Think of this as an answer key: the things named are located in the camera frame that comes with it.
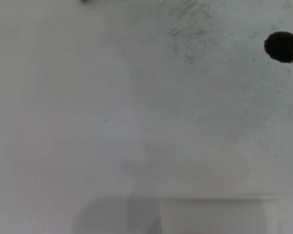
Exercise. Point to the black liquid stain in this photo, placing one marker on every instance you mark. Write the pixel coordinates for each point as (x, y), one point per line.
(282, 46)

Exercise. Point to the white paper cup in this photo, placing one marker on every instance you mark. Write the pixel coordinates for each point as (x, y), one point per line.
(210, 217)

